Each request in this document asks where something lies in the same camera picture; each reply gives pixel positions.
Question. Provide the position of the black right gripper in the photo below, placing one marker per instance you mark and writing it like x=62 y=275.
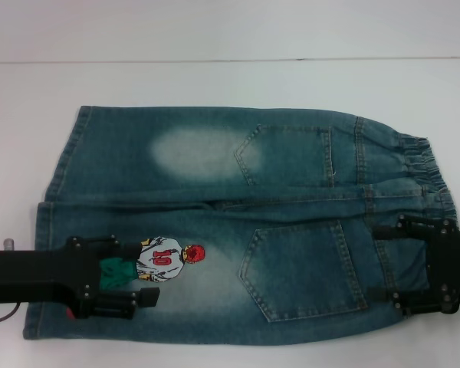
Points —
x=454 y=268

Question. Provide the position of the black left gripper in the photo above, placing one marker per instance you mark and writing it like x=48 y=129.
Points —
x=34 y=276

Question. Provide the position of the blue denim shorts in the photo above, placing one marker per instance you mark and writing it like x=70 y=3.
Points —
x=199 y=214

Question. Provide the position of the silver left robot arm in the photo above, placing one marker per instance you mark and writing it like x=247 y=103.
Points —
x=8 y=244

